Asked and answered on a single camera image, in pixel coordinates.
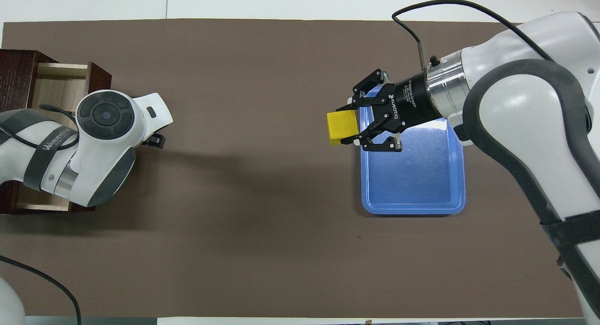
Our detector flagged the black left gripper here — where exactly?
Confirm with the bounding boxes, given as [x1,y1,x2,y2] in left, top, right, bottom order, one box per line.
[143,133,167,150]

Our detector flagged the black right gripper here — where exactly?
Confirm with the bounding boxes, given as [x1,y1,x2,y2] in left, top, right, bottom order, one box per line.
[341,69,444,153]

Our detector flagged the yellow cube block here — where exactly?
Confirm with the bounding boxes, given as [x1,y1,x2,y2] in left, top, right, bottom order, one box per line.
[327,110,360,146]

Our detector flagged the dark wood drawer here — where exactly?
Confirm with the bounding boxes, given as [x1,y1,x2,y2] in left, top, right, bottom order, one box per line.
[16,61,112,214]

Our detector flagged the blue plastic tray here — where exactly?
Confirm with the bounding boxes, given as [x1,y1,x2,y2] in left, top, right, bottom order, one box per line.
[360,91,466,216]

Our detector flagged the brown paper table mat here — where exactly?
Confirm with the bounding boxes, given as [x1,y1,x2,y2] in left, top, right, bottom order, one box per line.
[0,18,597,318]

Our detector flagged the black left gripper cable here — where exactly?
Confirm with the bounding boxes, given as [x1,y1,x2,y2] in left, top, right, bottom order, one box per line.
[0,104,82,325]

